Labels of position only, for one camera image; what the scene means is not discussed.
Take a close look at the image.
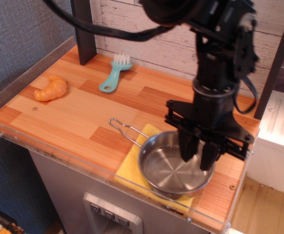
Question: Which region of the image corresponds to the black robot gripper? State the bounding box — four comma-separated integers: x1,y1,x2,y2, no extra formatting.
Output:
165,85,254,171

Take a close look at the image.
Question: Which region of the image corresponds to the stainless steel pot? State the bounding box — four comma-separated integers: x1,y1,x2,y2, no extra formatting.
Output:
108,118,216,200

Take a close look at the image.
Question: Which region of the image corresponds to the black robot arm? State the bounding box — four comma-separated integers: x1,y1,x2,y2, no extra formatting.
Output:
141,0,259,171

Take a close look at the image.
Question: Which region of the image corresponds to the yellow towel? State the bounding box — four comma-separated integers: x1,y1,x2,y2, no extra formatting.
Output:
114,123,195,214

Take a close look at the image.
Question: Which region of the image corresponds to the white toy sink unit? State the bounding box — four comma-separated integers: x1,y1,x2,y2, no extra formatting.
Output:
247,91,284,193

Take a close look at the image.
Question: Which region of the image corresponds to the teal dish brush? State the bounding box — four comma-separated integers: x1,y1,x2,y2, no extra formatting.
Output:
99,54,133,93

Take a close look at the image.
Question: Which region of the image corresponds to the silver toy fridge cabinet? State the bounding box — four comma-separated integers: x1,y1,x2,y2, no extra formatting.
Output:
30,151,208,234

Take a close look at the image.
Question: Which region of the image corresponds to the orange toy croissant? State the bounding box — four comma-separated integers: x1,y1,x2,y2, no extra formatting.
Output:
34,75,67,101

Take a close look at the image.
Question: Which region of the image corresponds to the clear acrylic table guard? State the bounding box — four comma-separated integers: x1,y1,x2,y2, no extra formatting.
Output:
0,123,248,234

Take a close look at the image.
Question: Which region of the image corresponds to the orange object bottom left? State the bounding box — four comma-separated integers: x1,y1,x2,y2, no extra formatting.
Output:
0,224,25,234

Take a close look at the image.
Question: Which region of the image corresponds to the dark right shelf post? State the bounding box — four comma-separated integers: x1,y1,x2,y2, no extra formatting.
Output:
254,32,284,120

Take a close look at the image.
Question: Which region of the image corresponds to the dark shelf post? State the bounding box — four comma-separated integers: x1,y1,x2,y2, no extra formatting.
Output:
71,0,97,65
254,32,284,120

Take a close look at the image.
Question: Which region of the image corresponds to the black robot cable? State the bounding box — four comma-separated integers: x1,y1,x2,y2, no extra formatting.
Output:
42,0,174,42

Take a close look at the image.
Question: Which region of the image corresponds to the dark left shelf post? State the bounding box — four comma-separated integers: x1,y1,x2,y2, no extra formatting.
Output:
71,0,97,65

